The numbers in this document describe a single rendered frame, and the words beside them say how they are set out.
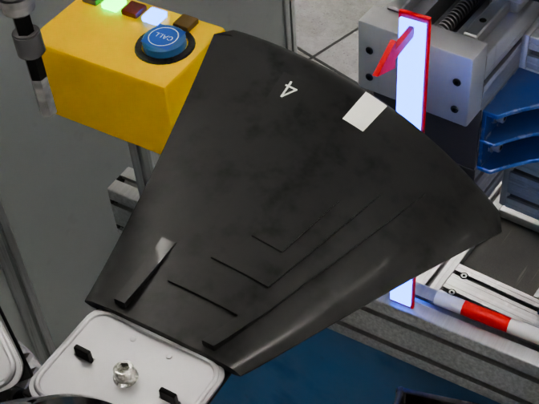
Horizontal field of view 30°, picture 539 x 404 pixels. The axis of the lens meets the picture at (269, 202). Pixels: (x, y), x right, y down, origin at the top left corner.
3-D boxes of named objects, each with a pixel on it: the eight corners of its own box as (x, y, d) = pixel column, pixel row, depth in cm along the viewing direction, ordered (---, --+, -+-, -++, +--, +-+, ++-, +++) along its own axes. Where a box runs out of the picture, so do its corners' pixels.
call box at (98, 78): (49, 123, 101) (24, 37, 93) (110, 67, 107) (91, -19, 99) (180, 174, 94) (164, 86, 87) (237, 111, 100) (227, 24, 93)
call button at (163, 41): (135, 56, 91) (131, 41, 90) (160, 33, 94) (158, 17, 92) (171, 68, 90) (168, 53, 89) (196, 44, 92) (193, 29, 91)
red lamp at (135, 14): (121, 14, 95) (119, 10, 95) (132, 5, 96) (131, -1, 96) (136, 19, 94) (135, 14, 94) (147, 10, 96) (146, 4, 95)
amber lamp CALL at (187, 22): (172, 28, 93) (172, 22, 93) (184, 18, 94) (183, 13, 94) (188, 33, 92) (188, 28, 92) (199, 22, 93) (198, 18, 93)
